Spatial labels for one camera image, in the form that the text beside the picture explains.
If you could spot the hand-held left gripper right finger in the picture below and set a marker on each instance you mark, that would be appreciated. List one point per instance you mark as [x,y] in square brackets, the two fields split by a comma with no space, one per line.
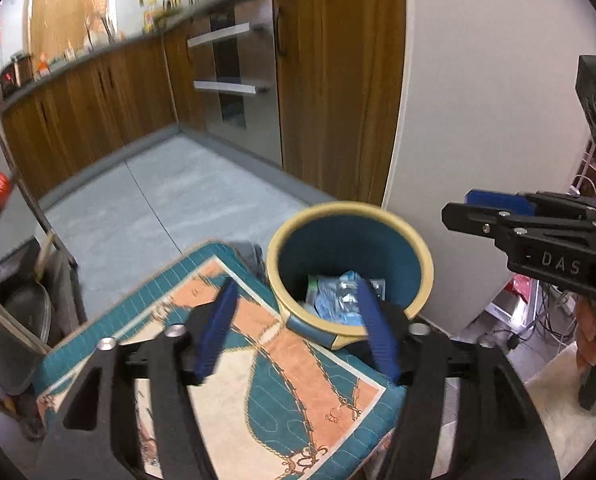
[378,335]

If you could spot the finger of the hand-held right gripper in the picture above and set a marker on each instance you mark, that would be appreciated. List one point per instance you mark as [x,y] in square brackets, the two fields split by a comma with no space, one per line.
[498,201]
[478,220]

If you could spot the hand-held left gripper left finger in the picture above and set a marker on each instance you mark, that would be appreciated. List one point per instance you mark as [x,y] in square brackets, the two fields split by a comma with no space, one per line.
[218,330]

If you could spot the blue face mask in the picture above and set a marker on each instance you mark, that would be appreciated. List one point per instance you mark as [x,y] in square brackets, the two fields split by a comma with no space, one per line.
[338,295]

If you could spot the white green medicine box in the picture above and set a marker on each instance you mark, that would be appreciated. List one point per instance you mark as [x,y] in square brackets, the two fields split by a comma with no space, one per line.
[312,287]

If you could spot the teal bin with yellow rim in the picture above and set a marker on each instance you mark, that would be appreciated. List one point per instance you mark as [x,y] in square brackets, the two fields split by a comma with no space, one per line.
[328,240]

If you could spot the person's right hand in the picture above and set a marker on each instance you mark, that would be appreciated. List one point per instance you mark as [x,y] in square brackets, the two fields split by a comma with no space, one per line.
[588,335]

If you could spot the red snack packet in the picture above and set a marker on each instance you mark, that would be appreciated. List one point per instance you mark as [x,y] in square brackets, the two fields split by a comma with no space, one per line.
[522,287]

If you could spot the teal orange printed cushion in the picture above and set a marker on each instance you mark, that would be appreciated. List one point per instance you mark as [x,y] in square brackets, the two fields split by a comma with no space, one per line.
[258,360]

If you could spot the grey cloth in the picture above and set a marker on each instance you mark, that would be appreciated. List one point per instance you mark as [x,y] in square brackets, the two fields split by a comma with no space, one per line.
[248,255]

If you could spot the cream fluffy rug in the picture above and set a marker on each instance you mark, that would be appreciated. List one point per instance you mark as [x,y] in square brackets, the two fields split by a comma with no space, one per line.
[558,410]

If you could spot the round metal pan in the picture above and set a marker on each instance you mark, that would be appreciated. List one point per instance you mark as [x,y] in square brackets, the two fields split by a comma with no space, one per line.
[25,330]

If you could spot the wooden kitchen cabinets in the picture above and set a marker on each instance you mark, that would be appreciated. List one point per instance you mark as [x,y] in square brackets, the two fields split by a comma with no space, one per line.
[338,85]

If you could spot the stainless steel shelf rack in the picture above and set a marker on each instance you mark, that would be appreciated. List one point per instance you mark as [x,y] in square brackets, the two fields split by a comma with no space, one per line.
[13,322]

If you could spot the stainless steel oven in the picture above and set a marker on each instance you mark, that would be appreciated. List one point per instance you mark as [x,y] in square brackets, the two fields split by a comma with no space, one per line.
[258,125]

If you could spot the black tray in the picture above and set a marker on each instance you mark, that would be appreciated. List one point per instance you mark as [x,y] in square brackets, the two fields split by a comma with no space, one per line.
[15,265]

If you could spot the grey kitchen countertop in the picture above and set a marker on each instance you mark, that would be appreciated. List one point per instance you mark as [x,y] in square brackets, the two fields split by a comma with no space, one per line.
[128,42]

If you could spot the dark red rice cooker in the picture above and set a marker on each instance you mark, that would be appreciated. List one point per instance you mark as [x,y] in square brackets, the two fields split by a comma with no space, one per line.
[15,75]

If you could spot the bamboo window blind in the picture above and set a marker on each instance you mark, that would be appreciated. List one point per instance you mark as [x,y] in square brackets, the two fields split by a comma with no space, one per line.
[68,5]

